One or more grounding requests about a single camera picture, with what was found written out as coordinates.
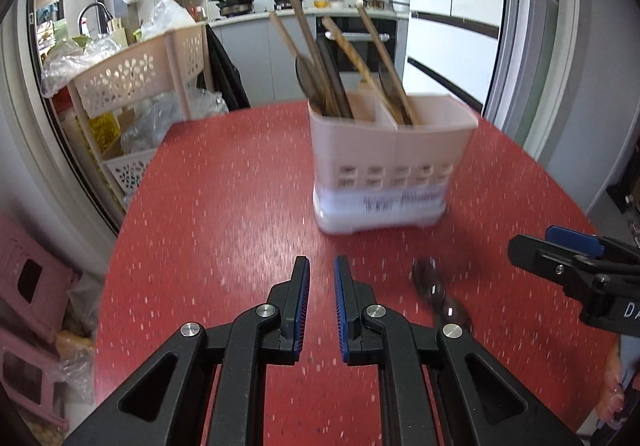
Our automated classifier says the plain wooden chopstick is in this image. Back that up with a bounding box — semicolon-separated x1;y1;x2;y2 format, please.
290;0;340;117

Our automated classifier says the person's left hand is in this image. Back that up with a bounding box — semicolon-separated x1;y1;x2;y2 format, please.
594;341;625;424

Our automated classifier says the black built-in oven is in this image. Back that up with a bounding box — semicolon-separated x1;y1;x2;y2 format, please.
316;16;398;73

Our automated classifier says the pink plastic utensil holder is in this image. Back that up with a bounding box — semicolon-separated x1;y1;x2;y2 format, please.
308;91;480;235

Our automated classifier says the dark spoon on table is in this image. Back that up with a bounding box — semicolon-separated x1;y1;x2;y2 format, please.
317;37;354;119
411;258;473;333

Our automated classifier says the black jacket hanging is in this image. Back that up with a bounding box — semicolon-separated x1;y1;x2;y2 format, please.
206;26;250;112

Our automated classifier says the white refrigerator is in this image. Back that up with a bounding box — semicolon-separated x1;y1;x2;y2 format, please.
402;0;504;112

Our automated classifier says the pink perforated storage rack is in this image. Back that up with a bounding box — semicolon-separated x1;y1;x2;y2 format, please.
41;23;214;209

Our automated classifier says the pink plastic stool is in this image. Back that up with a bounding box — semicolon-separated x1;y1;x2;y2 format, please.
1;217;77;431

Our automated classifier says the dark metal spoon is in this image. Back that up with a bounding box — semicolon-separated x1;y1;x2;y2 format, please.
295;55;326;116

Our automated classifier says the wooden chopstick left side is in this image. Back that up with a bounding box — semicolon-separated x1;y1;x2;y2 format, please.
269;11;311;70

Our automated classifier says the thin wooden chopstick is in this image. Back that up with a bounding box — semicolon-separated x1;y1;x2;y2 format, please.
357;6;416;125

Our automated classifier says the patterned bamboo chopstick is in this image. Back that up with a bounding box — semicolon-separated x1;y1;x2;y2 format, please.
322;16;405;125

